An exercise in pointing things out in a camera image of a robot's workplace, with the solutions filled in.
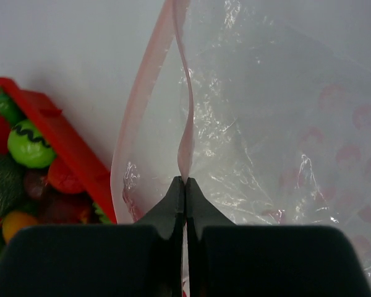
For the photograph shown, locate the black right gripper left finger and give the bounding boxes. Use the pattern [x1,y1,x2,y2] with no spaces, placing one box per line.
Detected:
[0,177,184,296]

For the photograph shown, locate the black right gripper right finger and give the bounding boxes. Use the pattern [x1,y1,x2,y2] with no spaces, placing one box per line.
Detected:
[185,179,371,296]

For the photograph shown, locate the clear zip top bag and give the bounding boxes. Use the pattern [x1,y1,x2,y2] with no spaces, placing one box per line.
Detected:
[111,1,371,285]

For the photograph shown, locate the red orange mango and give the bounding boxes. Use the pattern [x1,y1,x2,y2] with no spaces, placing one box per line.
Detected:
[47,157,85,194]

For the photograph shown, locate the dark red plum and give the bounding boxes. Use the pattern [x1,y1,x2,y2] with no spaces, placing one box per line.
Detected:
[23,170,51,200]

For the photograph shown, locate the yellow green mango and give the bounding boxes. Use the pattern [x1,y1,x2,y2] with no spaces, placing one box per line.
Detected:
[2,210,38,243]

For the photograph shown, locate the green toy melon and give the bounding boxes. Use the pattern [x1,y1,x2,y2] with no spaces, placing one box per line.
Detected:
[7,119,56,169]

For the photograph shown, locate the red plastic tray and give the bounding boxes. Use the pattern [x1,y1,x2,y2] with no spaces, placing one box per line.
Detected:
[0,77,117,273]

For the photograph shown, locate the green chili pepper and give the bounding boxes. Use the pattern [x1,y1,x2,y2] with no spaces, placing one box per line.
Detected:
[0,88,26,127]

